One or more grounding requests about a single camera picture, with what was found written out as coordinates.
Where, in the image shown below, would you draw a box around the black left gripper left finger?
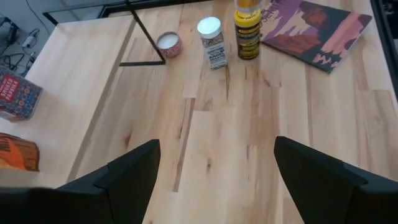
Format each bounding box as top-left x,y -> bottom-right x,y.
0,139 -> 162,224

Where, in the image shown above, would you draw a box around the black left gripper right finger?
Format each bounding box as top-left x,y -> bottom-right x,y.
273,136 -> 398,224

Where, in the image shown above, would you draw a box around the orange brown spice packet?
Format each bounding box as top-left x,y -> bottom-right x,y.
0,132 -> 40,172

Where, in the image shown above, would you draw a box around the chili onion jar yellow lid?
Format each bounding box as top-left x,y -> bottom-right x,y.
233,8 -> 262,60

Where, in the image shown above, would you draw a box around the wooden shelf riser black legs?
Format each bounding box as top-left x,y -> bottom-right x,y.
0,0 -> 167,189

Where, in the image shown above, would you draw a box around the canyon illustration book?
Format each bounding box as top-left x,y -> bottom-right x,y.
260,0 -> 373,75

